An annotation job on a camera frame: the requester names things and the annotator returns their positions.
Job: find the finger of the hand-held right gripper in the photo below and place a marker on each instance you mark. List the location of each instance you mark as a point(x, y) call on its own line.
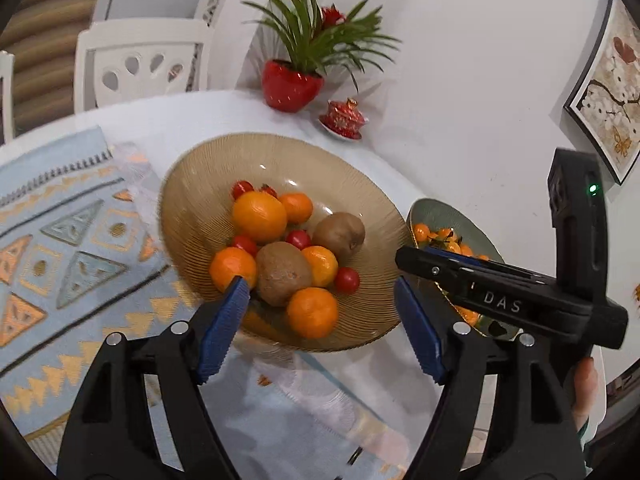
point(430, 266)
point(480, 259)

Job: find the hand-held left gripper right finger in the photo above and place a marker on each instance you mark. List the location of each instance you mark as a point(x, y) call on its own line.
point(420, 330)

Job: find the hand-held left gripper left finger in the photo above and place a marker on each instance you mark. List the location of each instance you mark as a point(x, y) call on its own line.
point(225, 325)

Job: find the small mandarin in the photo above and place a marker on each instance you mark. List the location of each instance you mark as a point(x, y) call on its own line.
point(296, 207)
point(322, 266)
point(230, 267)

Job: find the large brown kiwi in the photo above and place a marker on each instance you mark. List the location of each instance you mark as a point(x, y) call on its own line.
point(283, 273)

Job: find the large red tomato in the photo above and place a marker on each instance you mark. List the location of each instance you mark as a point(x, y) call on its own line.
point(346, 280)
point(245, 244)

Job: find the large orange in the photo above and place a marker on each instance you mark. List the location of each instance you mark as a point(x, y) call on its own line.
point(259, 216)
point(312, 311)

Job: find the small brown kiwi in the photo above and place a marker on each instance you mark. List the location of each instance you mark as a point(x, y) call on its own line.
point(339, 235)

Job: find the amber ribbed glass bowl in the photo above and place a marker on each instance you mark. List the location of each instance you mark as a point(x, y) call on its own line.
point(200, 220)

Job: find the small red tomato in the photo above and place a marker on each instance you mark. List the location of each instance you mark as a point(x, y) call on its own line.
point(242, 189)
point(298, 239)
point(268, 191)

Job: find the person's right hand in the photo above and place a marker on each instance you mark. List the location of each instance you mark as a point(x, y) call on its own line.
point(585, 385)

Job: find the green glass plate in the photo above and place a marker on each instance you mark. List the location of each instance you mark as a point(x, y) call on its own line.
point(440, 212)

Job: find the red patterned sugar bowl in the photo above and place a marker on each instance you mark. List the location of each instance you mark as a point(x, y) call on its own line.
point(344, 119)

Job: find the light blue patterned table runner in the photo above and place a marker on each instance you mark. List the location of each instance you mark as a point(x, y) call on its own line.
point(60, 270)

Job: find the green plant in red pot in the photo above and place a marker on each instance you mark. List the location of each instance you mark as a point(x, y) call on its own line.
point(290, 87)

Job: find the brown striped rug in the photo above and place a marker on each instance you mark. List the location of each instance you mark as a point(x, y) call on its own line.
point(45, 35)

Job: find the framed floral wall picture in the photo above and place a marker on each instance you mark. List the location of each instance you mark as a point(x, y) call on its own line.
point(610, 90)

